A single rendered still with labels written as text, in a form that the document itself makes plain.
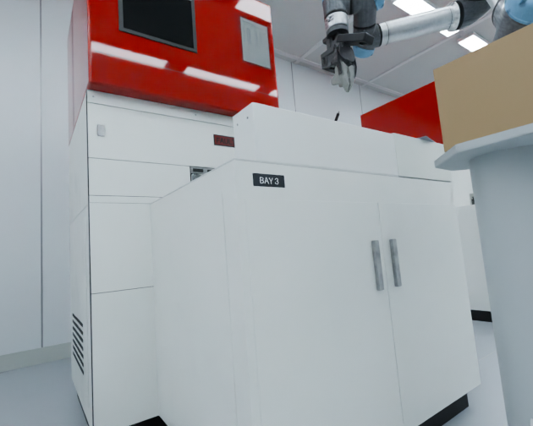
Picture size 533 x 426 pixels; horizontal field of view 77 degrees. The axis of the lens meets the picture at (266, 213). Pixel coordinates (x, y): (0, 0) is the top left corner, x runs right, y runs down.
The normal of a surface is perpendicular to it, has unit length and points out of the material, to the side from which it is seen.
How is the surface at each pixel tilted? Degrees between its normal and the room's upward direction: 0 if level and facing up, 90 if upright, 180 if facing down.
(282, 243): 90
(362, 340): 90
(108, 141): 90
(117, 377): 90
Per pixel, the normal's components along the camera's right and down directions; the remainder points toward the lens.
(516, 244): -0.65, -0.04
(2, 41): 0.57, -0.14
